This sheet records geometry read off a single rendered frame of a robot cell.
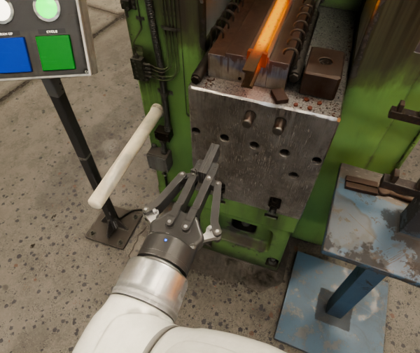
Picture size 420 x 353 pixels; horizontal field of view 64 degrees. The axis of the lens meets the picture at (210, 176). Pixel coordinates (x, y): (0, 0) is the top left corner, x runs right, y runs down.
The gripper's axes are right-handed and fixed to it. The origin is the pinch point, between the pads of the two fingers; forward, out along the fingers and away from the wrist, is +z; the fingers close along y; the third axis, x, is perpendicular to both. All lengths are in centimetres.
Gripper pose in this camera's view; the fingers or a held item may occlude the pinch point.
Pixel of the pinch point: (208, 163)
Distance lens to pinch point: 58.3
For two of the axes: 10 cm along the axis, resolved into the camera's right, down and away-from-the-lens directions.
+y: 9.4, 2.6, -2.0
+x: 0.0, -6.2, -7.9
